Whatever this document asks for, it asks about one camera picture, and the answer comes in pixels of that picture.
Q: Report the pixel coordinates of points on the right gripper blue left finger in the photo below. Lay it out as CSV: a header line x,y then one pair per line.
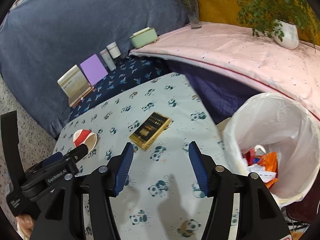
x,y
122,168

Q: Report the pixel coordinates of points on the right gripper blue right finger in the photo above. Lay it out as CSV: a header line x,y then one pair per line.
x,y
196,159

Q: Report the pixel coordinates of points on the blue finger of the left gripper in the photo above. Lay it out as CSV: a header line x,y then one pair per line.
x,y
52,159

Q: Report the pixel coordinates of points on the red and white paper cup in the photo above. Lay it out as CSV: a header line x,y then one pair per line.
x,y
86,140

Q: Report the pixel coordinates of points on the black and gold box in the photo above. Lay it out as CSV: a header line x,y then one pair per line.
x,y
150,130

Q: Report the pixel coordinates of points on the red paper packet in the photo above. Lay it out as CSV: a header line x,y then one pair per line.
x,y
250,156

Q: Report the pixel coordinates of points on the orange snack wrapper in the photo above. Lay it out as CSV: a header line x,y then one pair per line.
x,y
270,163

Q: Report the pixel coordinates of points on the white trash bag bin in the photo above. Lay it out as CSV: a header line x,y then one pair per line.
x,y
283,126

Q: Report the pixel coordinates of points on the person's hand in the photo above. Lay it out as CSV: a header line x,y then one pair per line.
x,y
25,225

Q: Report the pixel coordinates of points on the panda print tablecloth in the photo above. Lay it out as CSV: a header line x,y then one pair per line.
x,y
162,199

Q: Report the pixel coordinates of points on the purple notebook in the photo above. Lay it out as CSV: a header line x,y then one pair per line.
x,y
93,69

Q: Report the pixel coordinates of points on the navy leaf print cloth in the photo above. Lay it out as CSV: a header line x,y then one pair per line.
x,y
133,71

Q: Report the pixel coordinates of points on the tall white bottle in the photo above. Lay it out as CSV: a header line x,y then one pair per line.
x,y
108,59

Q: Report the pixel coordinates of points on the pink blanket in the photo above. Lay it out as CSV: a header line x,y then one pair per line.
x,y
258,62

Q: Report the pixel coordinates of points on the white jar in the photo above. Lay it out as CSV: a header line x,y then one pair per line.
x,y
113,50

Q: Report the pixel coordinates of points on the blue grey drape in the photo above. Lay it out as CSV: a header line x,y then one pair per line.
x,y
43,39

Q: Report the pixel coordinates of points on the green tissue box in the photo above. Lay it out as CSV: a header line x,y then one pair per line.
x,y
143,37

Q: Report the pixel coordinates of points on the mustard yellow drape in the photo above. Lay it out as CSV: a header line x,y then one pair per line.
x,y
225,2

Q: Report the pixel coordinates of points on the glass vase with pink flowers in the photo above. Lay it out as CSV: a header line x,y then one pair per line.
x,y
192,9

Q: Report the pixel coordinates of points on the green plant in white pot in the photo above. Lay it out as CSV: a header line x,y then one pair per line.
x,y
270,10

